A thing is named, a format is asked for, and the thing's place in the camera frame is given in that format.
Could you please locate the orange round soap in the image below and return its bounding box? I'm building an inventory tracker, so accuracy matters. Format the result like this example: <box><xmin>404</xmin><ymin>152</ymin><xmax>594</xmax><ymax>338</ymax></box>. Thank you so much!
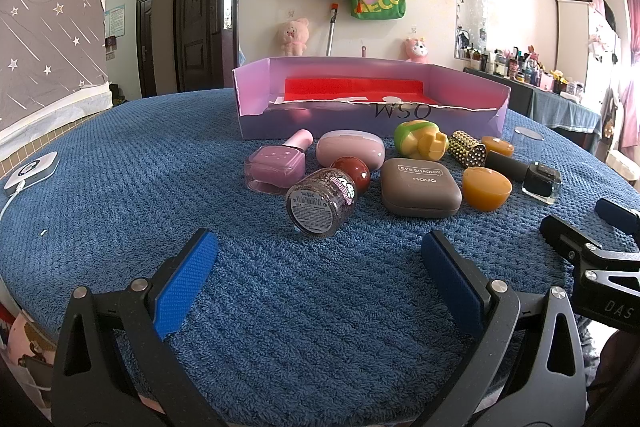
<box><xmin>461</xmin><ymin>167</ymin><xmax>513</xmax><ymax>211</ymax></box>

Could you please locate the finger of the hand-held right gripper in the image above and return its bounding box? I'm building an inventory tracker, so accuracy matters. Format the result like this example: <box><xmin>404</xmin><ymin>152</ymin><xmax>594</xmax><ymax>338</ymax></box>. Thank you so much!
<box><xmin>594</xmin><ymin>198</ymin><xmax>640</xmax><ymax>241</ymax></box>
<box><xmin>540</xmin><ymin>214</ymin><xmax>606</xmax><ymax>266</ymax></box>

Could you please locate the dark wooden door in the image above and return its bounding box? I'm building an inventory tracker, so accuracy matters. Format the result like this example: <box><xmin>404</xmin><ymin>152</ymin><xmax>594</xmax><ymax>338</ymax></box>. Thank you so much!
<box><xmin>175</xmin><ymin>0</ymin><xmax>243</xmax><ymax>94</ymax></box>

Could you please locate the brown eyeshadow case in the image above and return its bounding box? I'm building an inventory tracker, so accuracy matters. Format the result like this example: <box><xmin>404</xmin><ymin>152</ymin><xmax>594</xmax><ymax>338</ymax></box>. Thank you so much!
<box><xmin>380</xmin><ymin>157</ymin><xmax>463</xmax><ymax>219</ymax></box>

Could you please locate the wall notice sheet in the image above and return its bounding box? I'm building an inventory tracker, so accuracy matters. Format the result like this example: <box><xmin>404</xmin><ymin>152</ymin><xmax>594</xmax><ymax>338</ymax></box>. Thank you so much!
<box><xmin>105</xmin><ymin>6</ymin><xmax>126</xmax><ymax>38</ymax></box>

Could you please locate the small orange round jar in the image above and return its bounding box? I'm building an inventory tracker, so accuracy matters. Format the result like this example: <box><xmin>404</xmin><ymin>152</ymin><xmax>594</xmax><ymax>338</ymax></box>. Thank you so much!
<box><xmin>481</xmin><ymin>136</ymin><xmax>516</xmax><ymax>158</ymax></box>

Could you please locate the pink curtain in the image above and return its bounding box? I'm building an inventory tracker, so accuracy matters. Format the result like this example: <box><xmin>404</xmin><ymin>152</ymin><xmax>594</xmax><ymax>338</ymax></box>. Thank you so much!
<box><xmin>619</xmin><ymin>0</ymin><xmax>640</xmax><ymax>158</ymax></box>

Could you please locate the pink nail polish bottle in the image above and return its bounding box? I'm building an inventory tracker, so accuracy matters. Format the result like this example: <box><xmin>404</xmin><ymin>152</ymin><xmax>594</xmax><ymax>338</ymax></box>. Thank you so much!
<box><xmin>244</xmin><ymin>129</ymin><xmax>315</xmax><ymax>194</ymax></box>

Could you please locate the white charger device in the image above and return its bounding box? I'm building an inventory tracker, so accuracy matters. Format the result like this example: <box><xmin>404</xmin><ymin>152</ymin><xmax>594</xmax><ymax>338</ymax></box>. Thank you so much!
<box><xmin>2</xmin><ymin>151</ymin><xmax>60</xmax><ymax>195</ymax></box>

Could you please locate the purple cardboard box red liner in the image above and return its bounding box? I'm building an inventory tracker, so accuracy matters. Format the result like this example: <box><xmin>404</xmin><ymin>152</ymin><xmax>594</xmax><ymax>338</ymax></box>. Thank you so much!
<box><xmin>231</xmin><ymin>56</ymin><xmax>512</xmax><ymax>142</ymax></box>

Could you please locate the dark hallway door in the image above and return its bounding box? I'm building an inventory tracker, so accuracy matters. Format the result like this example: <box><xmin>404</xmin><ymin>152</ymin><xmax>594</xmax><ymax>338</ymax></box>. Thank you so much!
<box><xmin>136</xmin><ymin>0</ymin><xmax>153</xmax><ymax>98</ymax></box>

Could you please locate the dresser with blue cloth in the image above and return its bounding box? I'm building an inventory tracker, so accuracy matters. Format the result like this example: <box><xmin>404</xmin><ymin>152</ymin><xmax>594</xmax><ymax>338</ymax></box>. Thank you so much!
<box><xmin>462</xmin><ymin>67</ymin><xmax>603</xmax><ymax>142</ymax></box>

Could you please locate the pink oval case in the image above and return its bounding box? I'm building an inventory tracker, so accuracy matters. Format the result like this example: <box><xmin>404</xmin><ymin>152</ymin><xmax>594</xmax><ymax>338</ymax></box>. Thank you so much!
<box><xmin>316</xmin><ymin>130</ymin><xmax>387</xmax><ymax>168</ymax></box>

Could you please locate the green yellow toy figure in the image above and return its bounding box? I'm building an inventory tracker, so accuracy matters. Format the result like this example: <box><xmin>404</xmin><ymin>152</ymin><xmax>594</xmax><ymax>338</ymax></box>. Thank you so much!
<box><xmin>393</xmin><ymin>119</ymin><xmax>448</xmax><ymax>161</ymax></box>

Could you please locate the wall mirror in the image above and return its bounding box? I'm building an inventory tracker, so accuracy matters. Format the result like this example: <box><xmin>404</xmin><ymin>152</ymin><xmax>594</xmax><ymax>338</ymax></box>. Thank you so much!
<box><xmin>454</xmin><ymin>0</ymin><xmax>488</xmax><ymax>60</ymax></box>

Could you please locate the metal mop pole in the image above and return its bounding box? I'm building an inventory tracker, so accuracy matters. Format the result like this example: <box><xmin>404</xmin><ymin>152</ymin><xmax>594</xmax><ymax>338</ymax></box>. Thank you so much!
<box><xmin>326</xmin><ymin>4</ymin><xmax>341</xmax><ymax>56</ymax></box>

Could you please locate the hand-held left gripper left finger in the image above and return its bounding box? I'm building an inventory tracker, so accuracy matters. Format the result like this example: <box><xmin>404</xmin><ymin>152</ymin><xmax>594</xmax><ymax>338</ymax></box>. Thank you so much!
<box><xmin>52</xmin><ymin>228</ymin><xmax>226</xmax><ymax>427</ymax></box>

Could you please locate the white charger cable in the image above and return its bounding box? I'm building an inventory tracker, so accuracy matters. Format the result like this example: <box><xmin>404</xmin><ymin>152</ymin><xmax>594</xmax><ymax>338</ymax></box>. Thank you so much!
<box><xmin>0</xmin><ymin>186</ymin><xmax>27</xmax><ymax>224</ymax></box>

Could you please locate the pink plush toy white face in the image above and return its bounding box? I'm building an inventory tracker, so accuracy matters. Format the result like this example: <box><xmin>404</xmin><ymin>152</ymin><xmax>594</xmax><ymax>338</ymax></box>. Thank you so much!
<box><xmin>402</xmin><ymin>38</ymin><xmax>431</xmax><ymax>64</ymax></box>

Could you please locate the studded silver cylinder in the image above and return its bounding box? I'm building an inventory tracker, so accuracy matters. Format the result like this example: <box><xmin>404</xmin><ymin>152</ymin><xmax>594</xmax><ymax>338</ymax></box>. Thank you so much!
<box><xmin>446</xmin><ymin>131</ymin><xmax>488</xmax><ymax>168</ymax></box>

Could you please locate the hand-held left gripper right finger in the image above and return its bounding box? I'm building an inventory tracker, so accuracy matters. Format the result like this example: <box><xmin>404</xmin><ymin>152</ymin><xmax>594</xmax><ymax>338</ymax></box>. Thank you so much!
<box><xmin>420</xmin><ymin>229</ymin><xmax>588</xmax><ymax>427</ymax></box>

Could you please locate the glitter bottle red ball cap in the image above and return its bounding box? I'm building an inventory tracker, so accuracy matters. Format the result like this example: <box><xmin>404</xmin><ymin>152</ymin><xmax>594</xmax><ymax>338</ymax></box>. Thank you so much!
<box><xmin>285</xmin><ymin>157</ymin><xmax>372</xmax><ymax>239</ymax></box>

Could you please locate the clear glass cup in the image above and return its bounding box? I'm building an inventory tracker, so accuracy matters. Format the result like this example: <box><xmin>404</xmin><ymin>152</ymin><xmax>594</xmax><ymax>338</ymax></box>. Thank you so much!
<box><xmin>511</xmin><ymin>126</ymin><xmax>546</xmax><ymax>162</ymax></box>

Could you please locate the pink bear plush toy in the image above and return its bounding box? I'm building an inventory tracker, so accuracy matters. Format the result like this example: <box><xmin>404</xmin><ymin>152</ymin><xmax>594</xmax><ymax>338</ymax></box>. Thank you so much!
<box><xmin>274</xmin><ymin>18</ymin><xmax>311</xmax><ymax>56</ymax></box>

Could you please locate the black nail polish bottle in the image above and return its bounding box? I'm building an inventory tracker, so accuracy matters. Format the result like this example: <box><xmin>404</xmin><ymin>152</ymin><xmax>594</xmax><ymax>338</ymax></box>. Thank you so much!
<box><xmin>486</xmin><ymin>150</ymin><xmax>562</xmax><ymax>206</ymax></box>

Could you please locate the white cabinet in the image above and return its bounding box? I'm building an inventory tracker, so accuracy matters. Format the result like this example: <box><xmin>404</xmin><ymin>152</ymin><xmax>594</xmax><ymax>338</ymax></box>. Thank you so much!
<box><xmin>556</xmin><ymin>0</ymin><xmax>621</xmax><ymax>108</ymax></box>

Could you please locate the row of cosmetic bottles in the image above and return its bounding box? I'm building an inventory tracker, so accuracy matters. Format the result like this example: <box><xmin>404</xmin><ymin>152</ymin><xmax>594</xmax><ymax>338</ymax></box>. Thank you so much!
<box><xmin>462</xmin><ymin>42</ymin><xmax>586</xmax><ymax>98</ymax></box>

